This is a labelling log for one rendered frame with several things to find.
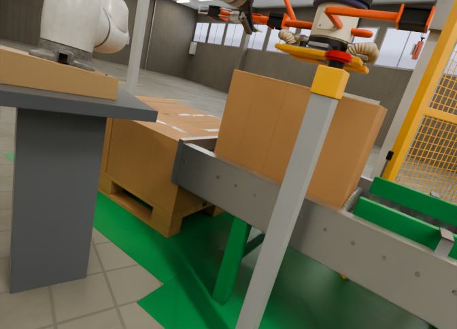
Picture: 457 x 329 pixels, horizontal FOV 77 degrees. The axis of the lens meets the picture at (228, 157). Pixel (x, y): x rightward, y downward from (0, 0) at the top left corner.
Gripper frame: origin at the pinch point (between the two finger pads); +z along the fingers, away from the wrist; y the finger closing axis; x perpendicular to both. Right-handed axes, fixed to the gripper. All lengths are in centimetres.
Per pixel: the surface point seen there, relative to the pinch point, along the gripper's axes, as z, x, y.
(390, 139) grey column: 108, 59, 40
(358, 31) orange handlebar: 11.5, 36.9, -1.1
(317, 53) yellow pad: 0.1, 27.8, 11.1
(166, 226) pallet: -4, -22, 113
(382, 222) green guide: -10, 70, 59
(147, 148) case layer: -4, -47, 77
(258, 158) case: -4, 19, 57
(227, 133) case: -4, 1, 52
